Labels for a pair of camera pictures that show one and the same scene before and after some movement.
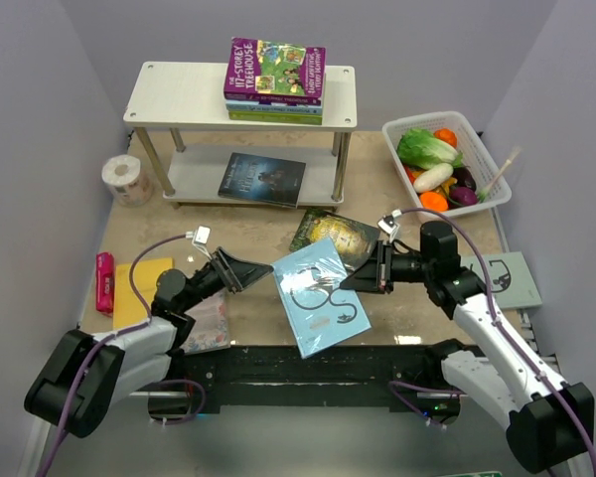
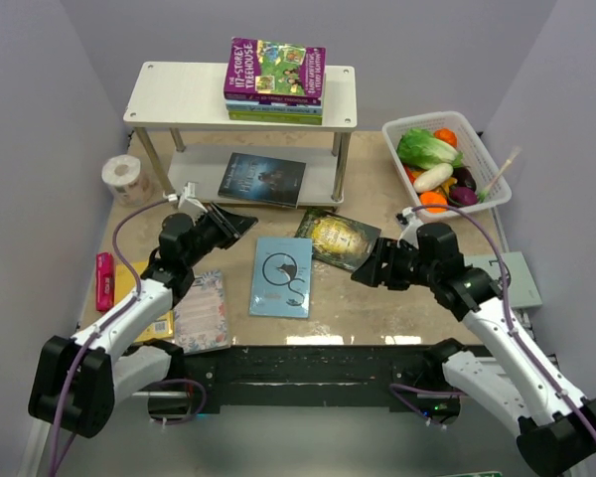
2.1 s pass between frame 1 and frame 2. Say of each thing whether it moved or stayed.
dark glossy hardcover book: stayed
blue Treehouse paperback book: stayed
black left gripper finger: moved
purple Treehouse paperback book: stayed
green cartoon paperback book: stayed
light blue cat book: moved
